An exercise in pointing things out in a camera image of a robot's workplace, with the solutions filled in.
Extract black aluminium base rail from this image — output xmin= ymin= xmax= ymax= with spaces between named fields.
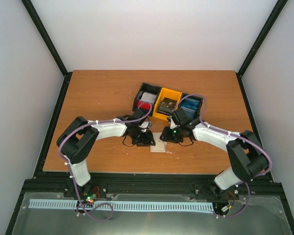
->
xmin=21 ymin=172 xmax=285 ymax=201

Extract beige card holder wallet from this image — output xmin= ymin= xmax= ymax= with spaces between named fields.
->
xmin=150 ymin=132 xmax=167 ymax=153

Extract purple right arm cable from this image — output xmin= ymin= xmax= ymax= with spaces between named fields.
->
xmin=172 ymin=94 xmax=272 ymax=218

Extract blue card stack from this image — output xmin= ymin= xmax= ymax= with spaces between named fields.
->
xmin=180 ymin=97 xmax=201 ymax=119

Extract yellow middle card bin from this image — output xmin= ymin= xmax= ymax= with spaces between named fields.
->
xmin=152 ymin=88 xmax=182 ymax=120

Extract grey card stack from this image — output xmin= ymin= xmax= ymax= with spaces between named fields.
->
xmin=157 ymin=97 xmax=177 ymax=116

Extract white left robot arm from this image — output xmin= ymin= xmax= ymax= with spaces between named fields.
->
xmin=56 ymin=109 xmax=156 ymax=197

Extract black frame post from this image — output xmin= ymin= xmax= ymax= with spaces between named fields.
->
xmin=237 ymin=0 xmax=289 ymax=76
xmin=21 ymin=0 xmax=69 ymax=77

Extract black left frame post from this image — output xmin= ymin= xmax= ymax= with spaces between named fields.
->
xmin=21 ymin=0 xmax=69 ymax=77

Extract black card bin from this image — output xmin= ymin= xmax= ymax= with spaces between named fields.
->
xmin=178 ymin=93 xmax=203 ymax=120
xmin=132 ymin=83 xmax=162 ymax=117

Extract metal front plate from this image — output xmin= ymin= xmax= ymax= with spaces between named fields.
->
xmin=9 ymin=193 xmax=294 ymax=235

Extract red and white card stack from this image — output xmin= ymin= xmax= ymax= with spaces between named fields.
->
xmin=137 ymin=92 xmax=156 ymax=110

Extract light blue cable duct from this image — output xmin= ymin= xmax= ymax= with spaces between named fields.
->
xmin=28 ymin=199 xmax=214 ymax=213

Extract black right frame post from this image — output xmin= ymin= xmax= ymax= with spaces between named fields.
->
xmin=237 ymin=0 xmax=289 ymax=76

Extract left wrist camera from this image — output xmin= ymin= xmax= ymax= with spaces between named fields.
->
xmin=140 ymin=121 xmax=152 ymax=132

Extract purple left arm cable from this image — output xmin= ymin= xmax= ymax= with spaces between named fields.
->
xmin=58 ymin=101 xmax=153 ymax=221

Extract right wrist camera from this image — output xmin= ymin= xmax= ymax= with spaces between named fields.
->
xmin=169 ymin=117 xmax=177 ymax=129

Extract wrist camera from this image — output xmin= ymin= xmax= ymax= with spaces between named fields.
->
xmin=140 ymin=121 xmax=152 ymax=132
xmin=169 ymin=117 xmax=177 ymax=129

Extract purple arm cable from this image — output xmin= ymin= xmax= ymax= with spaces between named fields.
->
xmin=58 ymin=101 xmax=153 ymax=221
xmin=172 ymin=94 xmax=272 ymax=218

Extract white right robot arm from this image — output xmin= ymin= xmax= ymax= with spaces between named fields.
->
xmin=160 ymin=108 xmax=272 ymax=190

